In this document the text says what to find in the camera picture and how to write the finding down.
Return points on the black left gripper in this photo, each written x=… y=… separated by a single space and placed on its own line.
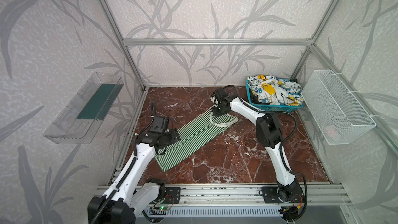
x=173 y=135

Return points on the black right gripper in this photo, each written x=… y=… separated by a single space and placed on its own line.
x=218 y=110

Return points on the green white striped shirt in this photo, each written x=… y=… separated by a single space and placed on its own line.
x=193 y=136

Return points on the white yellow blue printed garment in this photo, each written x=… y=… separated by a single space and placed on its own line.
x=272 y=90

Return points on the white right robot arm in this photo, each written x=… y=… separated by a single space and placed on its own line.
x=269 y=135

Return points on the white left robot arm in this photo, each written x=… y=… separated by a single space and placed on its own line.
x=122 y=203

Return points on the teal plastic laundry basket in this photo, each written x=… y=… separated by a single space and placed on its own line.
x=266 y=107

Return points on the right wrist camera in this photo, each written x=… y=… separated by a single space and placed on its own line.
x=220 y=96

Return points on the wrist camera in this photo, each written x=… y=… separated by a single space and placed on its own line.
x=160 y=125
x=220 y=96

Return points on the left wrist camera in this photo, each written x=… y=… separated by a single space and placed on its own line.
x=160 y=125

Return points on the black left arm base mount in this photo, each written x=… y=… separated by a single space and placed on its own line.
x=170 y=195

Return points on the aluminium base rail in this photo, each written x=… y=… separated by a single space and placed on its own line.
x=242 y=200

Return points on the aluminium frame crossbar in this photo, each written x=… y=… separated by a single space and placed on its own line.
x=216 y=42

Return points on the clear plastic wall tray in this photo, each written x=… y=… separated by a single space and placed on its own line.
x=81 y=119

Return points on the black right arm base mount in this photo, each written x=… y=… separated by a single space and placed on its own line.
x=278 y=195

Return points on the white wire mesh basket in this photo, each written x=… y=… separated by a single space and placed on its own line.
x=338 y=113

